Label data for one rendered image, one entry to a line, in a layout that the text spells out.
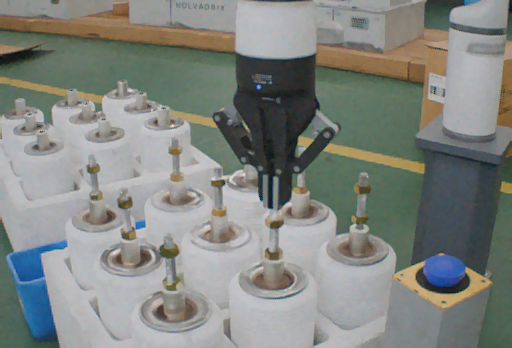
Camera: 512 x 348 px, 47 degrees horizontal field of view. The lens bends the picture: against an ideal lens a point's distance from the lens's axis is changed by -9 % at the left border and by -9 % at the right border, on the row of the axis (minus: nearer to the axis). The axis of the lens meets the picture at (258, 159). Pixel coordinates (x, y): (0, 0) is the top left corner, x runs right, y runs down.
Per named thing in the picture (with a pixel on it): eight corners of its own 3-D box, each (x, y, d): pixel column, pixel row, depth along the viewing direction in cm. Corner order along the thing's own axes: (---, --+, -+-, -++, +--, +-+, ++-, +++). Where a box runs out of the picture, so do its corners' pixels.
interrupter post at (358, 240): (364, 246, 75) (367, 222, 73) (369, 256, 72) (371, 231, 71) (345, 247, 74) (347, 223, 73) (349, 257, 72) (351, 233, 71)
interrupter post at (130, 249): (117, 262, 71) (114, 237, 70) (131, 254, 73) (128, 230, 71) (131, 269, 70) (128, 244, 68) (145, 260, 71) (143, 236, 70)
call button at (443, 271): (441, 267, 58) (444, 249, 57) (470, 284, 55) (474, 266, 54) (412, 280, 56) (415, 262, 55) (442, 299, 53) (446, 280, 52)
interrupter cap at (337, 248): (379, 234, 77) (380, 230, 77) (395, 265, 70) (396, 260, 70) (320, 239, 77) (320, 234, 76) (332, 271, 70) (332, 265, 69)
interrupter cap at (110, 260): (87, 264, 70) (86, 259, 70) (130, 239, 76) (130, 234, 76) (132, 286, 66) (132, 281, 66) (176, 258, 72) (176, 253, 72)
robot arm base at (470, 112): (450, 120, 103) (457, 22, 97) (500, 130, 99) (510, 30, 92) (434, 135, 96) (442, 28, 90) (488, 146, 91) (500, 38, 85)
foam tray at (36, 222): (148, 180, 154) (144, 110, 147) (223, 250, 123) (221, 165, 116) (-1, 214, 135) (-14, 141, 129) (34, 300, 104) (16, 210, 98)
